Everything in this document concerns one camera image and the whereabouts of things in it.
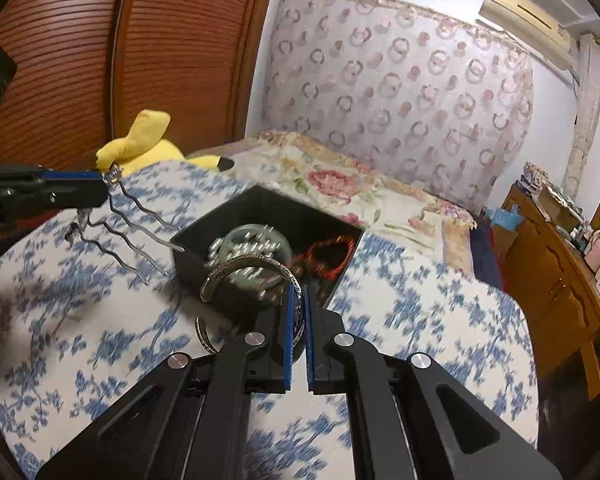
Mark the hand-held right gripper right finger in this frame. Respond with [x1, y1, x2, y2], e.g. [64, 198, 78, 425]
[302, 285, 563, 480]

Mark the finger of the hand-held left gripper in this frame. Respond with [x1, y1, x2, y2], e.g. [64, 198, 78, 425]
[0, 178, 110, 234]
[0, 164, 105, 183]

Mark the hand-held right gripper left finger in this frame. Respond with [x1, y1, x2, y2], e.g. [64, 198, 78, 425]
[35, 286, 306, 480]

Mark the silver hair comb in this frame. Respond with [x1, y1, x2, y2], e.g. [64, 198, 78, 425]
[66, 162, 186, 283]

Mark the engraved silver bangle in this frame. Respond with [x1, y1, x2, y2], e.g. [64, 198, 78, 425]
[200, 255, 312, 362]

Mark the pearl necklace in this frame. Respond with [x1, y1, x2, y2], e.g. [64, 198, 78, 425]
[205, 237, 286, 302]

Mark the brown wooden bead bracelet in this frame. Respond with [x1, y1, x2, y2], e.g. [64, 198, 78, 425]
[290, 237, 353, 283]

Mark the pale green jade bangle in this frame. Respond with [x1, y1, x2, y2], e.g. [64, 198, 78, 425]
[224, 225, 293, 301]

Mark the black box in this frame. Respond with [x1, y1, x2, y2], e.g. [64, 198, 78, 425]
[171, 184, 368, 328]

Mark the yellow plush toy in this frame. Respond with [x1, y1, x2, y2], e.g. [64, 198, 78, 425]
[95, 109, 235, 173]

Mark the thin silver bangle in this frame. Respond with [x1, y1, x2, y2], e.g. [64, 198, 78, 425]
[195, 314, 231, 356]

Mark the blue floral cloth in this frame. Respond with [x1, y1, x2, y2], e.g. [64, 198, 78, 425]
[0, 160, 538, 480]

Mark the floral bed quilt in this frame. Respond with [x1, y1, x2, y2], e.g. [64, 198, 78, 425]
[187, 130, 481, 281]

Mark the wooden louvered wardrobe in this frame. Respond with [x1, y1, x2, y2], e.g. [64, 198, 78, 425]
[0, 0, 281, 176]

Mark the dark blue blanket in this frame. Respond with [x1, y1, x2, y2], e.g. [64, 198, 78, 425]
[472, 212, 511, 291]

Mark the blue tissue bag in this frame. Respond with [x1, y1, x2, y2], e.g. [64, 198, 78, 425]
[482, 205, 523, 231]

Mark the wooden sideboard cabinet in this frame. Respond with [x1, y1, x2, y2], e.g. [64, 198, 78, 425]
[500, 182, 600, 396]

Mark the patterned fabric stack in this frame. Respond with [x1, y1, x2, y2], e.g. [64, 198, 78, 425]
[522, 161, 548, 193]

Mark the cardboard box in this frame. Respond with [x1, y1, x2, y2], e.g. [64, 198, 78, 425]
[537, 185, 578, 221]

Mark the pink jug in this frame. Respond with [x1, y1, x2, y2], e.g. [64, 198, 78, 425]
[585, 230, 600, 271]

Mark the cream window curtain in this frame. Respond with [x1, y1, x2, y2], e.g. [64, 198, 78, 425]
[562, 35, 600, 196]

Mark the cream air conditioner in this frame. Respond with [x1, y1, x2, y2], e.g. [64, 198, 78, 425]
[480, 0, 581, 68]

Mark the circle patterned wall curtain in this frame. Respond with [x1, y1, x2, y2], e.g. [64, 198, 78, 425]
[260, 0, 536, 211]

